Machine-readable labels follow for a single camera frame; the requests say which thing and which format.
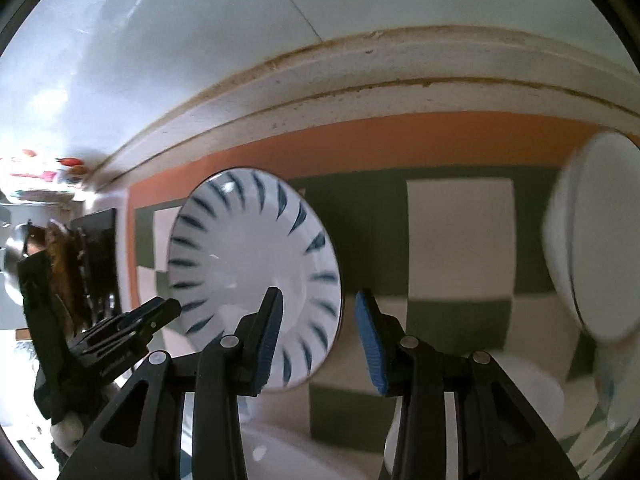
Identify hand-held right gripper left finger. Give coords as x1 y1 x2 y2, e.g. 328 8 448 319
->
57 286 285 480

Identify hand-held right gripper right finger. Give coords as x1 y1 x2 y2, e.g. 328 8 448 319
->
354 289 581 480

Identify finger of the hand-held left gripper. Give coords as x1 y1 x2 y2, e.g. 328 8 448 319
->
66 296 183 383

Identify blue striped white plate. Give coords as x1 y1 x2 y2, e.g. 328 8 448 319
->
166 166 345 393

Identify white bowl teal band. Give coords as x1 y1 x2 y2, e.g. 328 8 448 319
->
180 390 396 480

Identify white patterned plate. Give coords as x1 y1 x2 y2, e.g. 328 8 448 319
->
542 131 640 343

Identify dark wok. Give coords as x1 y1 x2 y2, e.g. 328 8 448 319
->
25 222 83 321

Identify black gas stove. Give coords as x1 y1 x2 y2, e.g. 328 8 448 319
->
70 207 122 323

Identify stainless steel steamer pot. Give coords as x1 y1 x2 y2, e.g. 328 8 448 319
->
2 222 32 306

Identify green white checkered tablecloth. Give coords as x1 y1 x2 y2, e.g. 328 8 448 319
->
127 112 640 480

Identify colourful wall stickers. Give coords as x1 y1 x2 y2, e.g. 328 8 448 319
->
0 147 87 202

